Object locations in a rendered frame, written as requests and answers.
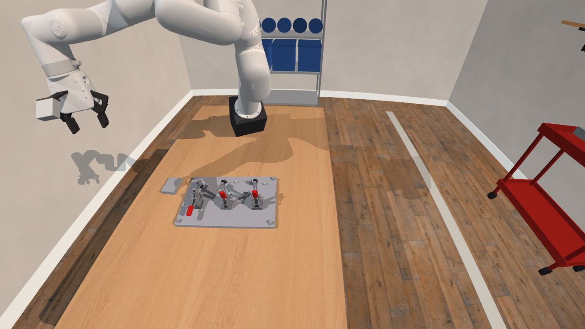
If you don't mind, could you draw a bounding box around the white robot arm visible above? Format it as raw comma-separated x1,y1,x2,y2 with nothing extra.
21,0,271,121

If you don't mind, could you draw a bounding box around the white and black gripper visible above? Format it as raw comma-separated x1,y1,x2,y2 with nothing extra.
46,69,109,134

